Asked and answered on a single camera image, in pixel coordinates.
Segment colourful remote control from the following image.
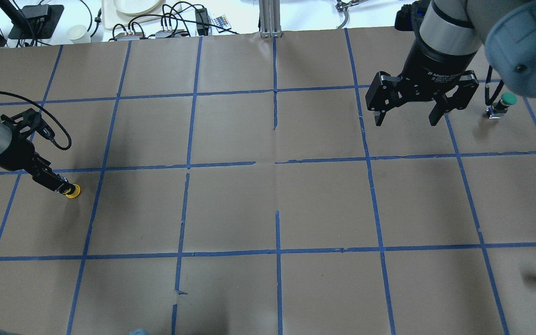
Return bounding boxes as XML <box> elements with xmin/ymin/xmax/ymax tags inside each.
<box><xmin>211</xmin><ymin>15</ymin><xmax>231</xmax><ymax>30</ymax></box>

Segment green push button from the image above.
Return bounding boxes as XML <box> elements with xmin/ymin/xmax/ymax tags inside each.
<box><xmin>486</xmin><ymin>93</ymin><xmax>517</xmax><ymax>120</ymax></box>

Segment black power adapter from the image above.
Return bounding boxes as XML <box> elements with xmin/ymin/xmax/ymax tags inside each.
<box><xmin>195</xmin><ymin>7</ymin><xmax>210</xmax><ymax>36</ymax></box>

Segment usb hub box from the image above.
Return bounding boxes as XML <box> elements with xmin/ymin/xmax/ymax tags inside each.
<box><xmin>112</xmin><ymin>31</ymin><xmax>142</xmax><ymax>41</ymax></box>
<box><xmin>154</xmin><ymin>28</ymin><xmax>190</xmax><ymax>40</ymax></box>

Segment far usb hub box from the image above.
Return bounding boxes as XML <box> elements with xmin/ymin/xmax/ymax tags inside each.
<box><xmin>154</xmin><ymin>28</ymin><xmax>190</xmax><ymax>40</ymax></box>

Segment black monitor stand base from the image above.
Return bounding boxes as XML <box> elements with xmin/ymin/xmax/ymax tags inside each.
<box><xmin>5</xmin><ymin>4</ymin><xmax>65</xmax><ymax>40</ymax></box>

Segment near usb hub box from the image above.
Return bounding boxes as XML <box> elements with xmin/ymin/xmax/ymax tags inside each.
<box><xmin>112</xmin><ymin>31</ymin><xmax>142</xmax><ymax>41</ymax></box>

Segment beige tray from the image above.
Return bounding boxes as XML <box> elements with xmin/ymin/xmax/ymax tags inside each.
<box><xmin>101</xmin><ymin>0</ymin><xmax>177</xmax><ymax>30</ymax></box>

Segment aluminium frame post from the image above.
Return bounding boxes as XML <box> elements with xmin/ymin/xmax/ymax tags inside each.
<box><xmin>259</xmin><ymin>0</ymin><xmax>282</xmax><ymax>39</ymax></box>

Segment white paper cup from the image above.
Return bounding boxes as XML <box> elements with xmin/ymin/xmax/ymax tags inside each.
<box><xmin>66</xmin><ymin>25</ymin><xmax>91</xmax><ymax>44</ymax></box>

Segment beige round plate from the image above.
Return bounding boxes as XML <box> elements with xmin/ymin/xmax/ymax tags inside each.
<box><xmin>113</xmin><ymin>0</ymin><xmax>162</xmax><ymax>16</ymax></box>

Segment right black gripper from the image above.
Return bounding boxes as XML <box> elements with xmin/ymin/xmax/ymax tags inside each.
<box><xmin>365</xmin><ymin>71</ymin><xmax>479</xmax><ymax>127</ymax></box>

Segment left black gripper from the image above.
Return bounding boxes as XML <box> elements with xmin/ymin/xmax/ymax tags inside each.
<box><xmin>0</xmin><ymin>108</ymin><xmax>72</xmax><ymax>192</ymax></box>

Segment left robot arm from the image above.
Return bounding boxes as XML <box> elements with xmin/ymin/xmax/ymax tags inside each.
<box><xmin>0</xmin><ymin>108</ymin><xmax>80</xmax><ymax>199</ymax></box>

